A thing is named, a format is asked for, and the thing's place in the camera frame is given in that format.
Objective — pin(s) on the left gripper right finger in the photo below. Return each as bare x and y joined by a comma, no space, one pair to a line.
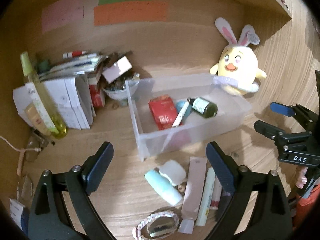
223,165

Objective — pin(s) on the person's right hand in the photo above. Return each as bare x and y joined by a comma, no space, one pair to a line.
300,176

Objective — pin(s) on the blue tape roll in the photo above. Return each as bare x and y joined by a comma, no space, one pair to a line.
179,105

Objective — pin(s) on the white red lip tube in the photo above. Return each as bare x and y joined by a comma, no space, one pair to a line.
216,195

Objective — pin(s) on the pink sticky note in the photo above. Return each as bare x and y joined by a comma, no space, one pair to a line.
60,14

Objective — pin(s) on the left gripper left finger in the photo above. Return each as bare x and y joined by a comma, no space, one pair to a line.
96,166

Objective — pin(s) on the small pink white box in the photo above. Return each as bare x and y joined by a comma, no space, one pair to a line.
117,69

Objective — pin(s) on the pink cosmetic tube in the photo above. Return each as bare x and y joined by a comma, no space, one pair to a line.
193,194

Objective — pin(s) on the yellow chick plush toy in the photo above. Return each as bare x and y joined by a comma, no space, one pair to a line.
237,68

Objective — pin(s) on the white pen with cap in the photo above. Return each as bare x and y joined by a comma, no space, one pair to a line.
181,114

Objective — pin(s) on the red white marker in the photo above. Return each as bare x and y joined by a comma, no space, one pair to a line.
73,54

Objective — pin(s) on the red foil pouch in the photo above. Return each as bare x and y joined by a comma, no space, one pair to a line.
163,111

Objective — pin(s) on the white paper boxes stack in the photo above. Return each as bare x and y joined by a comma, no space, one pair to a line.
72,99

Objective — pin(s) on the light blue tube bottle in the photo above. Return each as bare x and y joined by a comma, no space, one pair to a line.
163,187

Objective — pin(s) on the yellow sunscreen bottle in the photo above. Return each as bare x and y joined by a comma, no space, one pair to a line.
36,120

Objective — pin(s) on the tall green spray bottle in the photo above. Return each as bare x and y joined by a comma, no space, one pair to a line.
41,99

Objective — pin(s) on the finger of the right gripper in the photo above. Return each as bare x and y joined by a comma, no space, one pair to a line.
282,109
267,130

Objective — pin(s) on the purple black spray bottle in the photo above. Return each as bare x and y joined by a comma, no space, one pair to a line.
223,204

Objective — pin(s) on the clear plastic storage bin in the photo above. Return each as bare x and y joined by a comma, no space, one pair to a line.
152,141

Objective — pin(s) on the white green lip tube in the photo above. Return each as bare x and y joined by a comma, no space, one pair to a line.
206,198

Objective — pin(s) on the white bowl of trinkets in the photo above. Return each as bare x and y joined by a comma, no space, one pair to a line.
117,89

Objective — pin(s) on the dark green glass bottle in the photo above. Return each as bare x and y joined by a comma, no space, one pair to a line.
203,107

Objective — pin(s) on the white round jar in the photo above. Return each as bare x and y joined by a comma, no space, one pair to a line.
173,172

